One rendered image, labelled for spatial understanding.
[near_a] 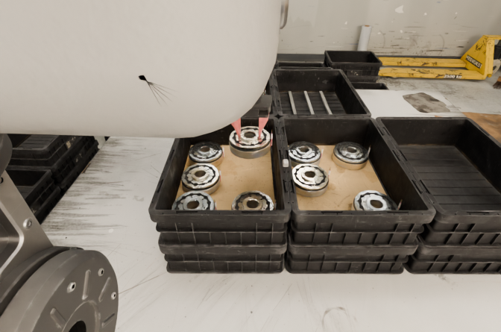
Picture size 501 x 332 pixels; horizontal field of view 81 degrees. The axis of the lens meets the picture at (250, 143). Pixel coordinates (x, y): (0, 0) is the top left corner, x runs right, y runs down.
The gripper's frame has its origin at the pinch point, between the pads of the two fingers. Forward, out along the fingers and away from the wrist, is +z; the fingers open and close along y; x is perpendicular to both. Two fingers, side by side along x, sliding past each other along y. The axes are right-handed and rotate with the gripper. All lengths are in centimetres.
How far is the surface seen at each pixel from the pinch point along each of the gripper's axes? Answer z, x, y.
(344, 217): 8.2, 17.3, -21.6
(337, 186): 17.0, -2.1, -23.8
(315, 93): 15, -61, -22
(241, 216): 7.7, 19.8, -0.5
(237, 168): 16.3, -6.7, 4.7
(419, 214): 7.8, 15.3, -36.7
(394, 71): 84, -292, -135
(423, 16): 33, -346, -171
